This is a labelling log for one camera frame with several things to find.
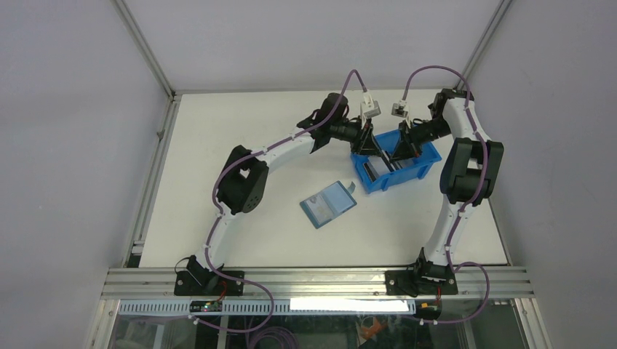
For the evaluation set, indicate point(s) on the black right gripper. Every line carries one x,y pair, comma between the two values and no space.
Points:
404,149

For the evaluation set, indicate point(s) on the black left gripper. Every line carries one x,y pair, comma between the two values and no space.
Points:
368,145

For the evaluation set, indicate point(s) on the blue plastic bin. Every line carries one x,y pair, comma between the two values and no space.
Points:
406,170

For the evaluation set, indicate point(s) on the teal leather card holder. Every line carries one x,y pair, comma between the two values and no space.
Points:
338,196

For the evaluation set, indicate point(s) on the white magnetic stripe card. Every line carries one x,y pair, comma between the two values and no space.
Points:
320,209

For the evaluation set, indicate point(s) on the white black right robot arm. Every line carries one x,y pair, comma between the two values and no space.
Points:
468,177

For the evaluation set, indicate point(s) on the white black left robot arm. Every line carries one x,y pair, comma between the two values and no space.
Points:
241,184

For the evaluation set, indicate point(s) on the striped credit card in bin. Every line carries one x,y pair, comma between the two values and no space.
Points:
376,167

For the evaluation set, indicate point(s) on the orange object under table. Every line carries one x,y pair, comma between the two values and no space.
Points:
368,327

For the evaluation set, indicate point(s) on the small green circuit board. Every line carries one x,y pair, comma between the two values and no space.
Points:
203,306

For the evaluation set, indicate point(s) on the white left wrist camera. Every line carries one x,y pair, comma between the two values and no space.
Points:
369,108

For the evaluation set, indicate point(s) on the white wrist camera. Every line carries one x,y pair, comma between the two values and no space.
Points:
369,108
401,110

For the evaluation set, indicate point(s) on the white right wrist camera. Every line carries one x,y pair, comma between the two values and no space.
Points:
401,110

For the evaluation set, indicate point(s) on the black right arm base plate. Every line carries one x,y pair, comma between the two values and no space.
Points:
409,283

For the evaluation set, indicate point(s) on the aluminium right frame post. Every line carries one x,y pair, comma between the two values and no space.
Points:
485,39

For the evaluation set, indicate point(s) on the aluminium frame post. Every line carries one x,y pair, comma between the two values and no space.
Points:
126,16
485,39

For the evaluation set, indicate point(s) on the aluminium front frame rail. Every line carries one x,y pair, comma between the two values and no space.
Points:
499,282

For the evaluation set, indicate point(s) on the white slotted cable duct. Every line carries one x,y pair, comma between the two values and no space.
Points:
296,306

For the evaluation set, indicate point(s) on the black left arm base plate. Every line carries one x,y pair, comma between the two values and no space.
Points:
210,284

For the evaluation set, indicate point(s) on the aluminium left frame post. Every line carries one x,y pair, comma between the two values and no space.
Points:
126,16

